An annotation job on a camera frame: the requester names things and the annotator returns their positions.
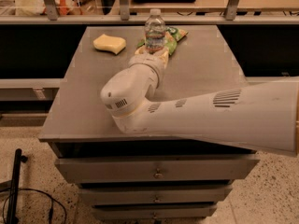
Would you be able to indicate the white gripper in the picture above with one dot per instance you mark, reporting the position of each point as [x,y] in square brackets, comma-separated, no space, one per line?
[144,61]

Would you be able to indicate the clear plastic water bottle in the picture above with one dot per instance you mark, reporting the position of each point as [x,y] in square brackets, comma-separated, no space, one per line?
[154,31]

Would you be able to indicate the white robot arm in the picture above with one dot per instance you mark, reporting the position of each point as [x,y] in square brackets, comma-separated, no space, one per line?
[261,117]

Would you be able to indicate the green snack bag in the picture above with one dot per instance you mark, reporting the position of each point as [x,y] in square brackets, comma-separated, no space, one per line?
[172,36]

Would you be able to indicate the yellow sponge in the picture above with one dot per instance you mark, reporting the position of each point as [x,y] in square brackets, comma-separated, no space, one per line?
[109,43]

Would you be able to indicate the grey metal railing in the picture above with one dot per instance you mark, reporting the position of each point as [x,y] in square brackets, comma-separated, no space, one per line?
[91,12]

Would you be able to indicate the grey drawer cabinet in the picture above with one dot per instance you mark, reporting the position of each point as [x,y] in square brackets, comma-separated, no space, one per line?
[78,126]

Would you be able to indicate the top grey drawer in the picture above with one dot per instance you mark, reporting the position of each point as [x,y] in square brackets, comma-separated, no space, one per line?
[156,168]

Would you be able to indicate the grey drawer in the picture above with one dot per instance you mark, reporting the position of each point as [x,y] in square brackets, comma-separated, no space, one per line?
[156,168]
[150,195]
[154,211]

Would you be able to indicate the middle grey drawer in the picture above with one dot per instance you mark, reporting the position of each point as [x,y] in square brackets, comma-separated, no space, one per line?
[150,195]

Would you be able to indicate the bottom grey drawer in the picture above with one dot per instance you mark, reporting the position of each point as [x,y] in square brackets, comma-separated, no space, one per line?
[154,211]

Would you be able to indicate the black stand pole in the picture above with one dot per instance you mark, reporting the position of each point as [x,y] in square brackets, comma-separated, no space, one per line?
[13,193]

